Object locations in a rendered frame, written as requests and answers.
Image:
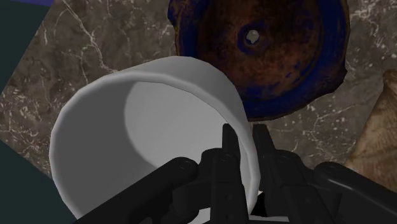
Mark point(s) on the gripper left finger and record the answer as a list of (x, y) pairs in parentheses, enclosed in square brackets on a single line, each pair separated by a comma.
[(223, 173)]

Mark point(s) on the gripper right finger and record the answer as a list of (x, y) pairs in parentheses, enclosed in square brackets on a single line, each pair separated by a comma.
[(297, 183)]

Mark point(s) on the white cup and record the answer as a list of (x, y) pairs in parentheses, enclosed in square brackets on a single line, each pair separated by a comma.
[(108, 139)]

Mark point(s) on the tan ribbed object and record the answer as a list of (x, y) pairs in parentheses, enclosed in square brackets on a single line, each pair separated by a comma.
[(377, 136)]

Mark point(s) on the brown and blue plate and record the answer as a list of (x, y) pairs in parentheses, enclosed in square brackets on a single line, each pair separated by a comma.
[(263, 56)]

